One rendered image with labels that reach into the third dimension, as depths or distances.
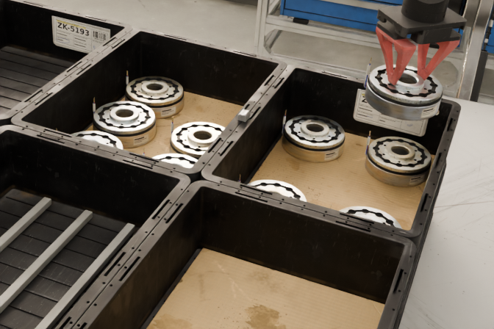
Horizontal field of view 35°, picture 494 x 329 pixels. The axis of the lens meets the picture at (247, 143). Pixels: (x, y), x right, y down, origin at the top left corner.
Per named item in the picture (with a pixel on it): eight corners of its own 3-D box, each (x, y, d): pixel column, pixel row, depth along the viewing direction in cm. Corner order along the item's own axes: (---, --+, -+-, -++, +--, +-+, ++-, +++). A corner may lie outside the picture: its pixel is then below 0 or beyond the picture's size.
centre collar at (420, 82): (391, 70, 110) (392, 66, 109) (426, 78, 109) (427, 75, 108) (385, 85, 106) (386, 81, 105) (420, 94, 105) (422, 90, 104)
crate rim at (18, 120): (137, 37, 145) (137, 26, 143) (288, 74, 137) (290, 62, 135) (6, 136, 112) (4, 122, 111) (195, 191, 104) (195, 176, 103)
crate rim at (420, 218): (289, 74, 137) (290, 62, 135) (459, 115, 129) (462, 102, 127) (195, 191, 104) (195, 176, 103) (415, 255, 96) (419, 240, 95)
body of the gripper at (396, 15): (464, 34, 102) (480, -20, 98) (402, 41, 98) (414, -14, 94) (435, 14, 107) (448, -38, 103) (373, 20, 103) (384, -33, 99)
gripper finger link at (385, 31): (435, 90, 106) (452, 27, 101) (392, 97, 103) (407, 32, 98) (406, 67, 111) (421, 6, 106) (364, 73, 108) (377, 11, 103)
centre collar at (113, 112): (116, 106, 131) (116, 103, 131) (143, 112, 130) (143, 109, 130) (104, 120, 127) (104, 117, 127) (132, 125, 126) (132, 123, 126)
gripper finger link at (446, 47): (448, 88, 107) (466, 26, 101) (406, 95, 104) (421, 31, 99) (419, 65, 112) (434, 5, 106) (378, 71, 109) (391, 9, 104)
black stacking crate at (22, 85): (5, 50, 157) (0, -3, 152) (135, 84, 150) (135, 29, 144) (-145, 140, 125) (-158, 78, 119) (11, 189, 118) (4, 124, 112)
